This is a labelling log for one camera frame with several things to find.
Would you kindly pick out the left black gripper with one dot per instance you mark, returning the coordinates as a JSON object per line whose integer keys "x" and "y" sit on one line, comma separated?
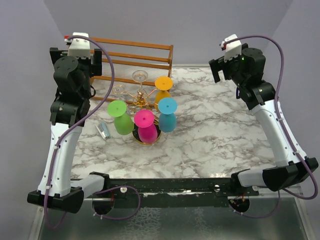
{"x": 93, "y": 63}

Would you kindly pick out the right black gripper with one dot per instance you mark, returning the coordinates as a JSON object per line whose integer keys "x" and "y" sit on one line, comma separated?
{"x": 218, "y": 64}

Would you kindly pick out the clear wine glass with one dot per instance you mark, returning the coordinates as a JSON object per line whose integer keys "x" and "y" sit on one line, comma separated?
{"x": 119, "y": 92}
{"x": 140, "y": 76}

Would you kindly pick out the green plastic goblet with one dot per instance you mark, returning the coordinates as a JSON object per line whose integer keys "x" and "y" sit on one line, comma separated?
{"x": 122, "y": 120}

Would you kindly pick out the orange plastic goblet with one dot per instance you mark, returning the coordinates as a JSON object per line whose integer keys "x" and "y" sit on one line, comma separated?
{"x": 163, "y": 84}

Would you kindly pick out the pink plastic goblet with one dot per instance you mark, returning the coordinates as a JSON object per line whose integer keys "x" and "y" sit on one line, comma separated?
{"x": 144, "y": 120}

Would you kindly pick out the blue plastic goblet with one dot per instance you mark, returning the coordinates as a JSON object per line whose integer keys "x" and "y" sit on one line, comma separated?
{"x": 167, "y": 120}

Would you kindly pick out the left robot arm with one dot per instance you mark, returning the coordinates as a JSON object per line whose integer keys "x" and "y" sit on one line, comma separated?
{"x": 72, "y": 76}

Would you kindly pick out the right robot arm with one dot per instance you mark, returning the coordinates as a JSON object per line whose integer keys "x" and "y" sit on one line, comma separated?
{"x": 245, "y": 67}

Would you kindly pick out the wooden dish rack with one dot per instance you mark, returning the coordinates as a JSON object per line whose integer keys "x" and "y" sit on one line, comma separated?
{"x": 130, "y": 56}

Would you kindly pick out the small blue white packet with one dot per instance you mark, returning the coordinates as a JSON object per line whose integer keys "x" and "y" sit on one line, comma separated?
{"x": 103, "y": 130}

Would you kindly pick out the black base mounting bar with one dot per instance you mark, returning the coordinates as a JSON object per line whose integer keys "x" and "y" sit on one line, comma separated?
{"x": 171, "y": 192}

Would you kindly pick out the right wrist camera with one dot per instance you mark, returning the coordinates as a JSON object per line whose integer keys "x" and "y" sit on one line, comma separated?
{"x": 232, "y": 49}

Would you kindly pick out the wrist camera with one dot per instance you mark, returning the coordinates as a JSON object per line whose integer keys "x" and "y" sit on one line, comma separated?
{"x": 232, "y": 49}
{"x": 78, "y": 48}

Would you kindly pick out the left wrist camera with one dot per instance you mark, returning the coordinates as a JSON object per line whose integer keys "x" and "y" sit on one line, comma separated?
{"x": 78, "y": 48}

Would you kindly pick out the gold wire wine glass rack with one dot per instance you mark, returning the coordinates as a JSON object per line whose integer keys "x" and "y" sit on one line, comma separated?
{"x": 141, "y": 100}

